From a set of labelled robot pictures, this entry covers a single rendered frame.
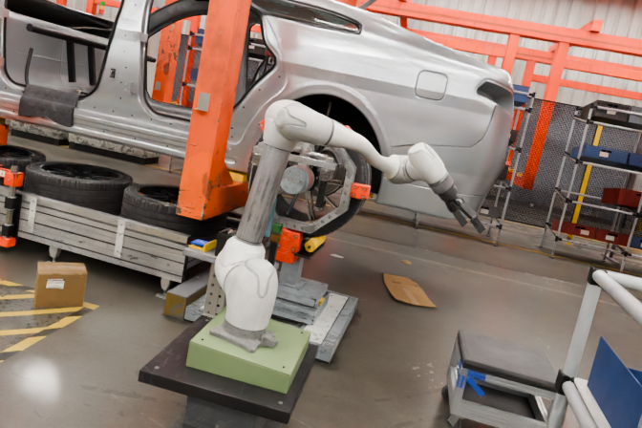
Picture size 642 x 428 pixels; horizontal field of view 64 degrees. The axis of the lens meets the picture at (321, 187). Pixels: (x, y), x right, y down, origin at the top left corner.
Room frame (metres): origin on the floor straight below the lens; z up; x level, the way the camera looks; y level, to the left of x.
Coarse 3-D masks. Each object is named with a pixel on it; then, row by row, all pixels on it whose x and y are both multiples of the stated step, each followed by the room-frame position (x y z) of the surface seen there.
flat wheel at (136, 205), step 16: (128, 192) 3.07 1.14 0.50; (144, 192) 3.30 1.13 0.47; (160, 192) 3.43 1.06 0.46; (176, 192) 3.48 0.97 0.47; (128, 208) 3.01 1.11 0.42; (144, 208) 2.95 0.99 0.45; (160, 208) 2.93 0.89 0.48; (176, 208) 2.95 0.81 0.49; (160, 224) 2.93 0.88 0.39; (176, 224) 2.95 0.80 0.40; (192, 224) 3.00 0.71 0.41; (208, 224) 3.07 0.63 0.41; (224, 224) 3.23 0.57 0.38; (192, 240) 3.00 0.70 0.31; (208, 240) 3.09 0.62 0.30
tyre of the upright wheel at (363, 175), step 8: (256, 144) 2.77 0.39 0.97; (352, 152) 2.66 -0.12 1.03; (360, 160) 2.65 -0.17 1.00; (248, 168) 2.78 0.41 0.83; (360, 168) 2.65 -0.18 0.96; (248, 176) 2.77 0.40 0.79; (360, 176) 2.65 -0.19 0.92; (368, 176) 2.74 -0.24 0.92; (352, 200) 2.65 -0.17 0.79; (360, 200) 2.65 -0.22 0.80; (352, 208) 2.65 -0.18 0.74; (344, 216) 2.66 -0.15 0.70; (352, 216) 2.66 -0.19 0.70; (328, 224) 2.67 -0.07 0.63; (336, 224) 2.66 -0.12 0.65; (344, 224) 2.67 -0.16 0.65; (304, 232) 2.70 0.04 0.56; (312, 232) 2.69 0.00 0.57; (320, 232) 2.68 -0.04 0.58; (328, 232) 2.68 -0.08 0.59
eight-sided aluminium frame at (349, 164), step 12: (348, 156) 2.63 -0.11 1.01; (348, 168) 2.58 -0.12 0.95; (348, 180) 2.58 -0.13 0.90; (348, 192) 2.57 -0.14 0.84; (348, 204) 2.60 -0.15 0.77; (276, 216) 2.68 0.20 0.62; (324, 216) 2.59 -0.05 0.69; (336, 216) 2.58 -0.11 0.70; (300, 228) 2.62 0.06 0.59; (312, 228) 2.60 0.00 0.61
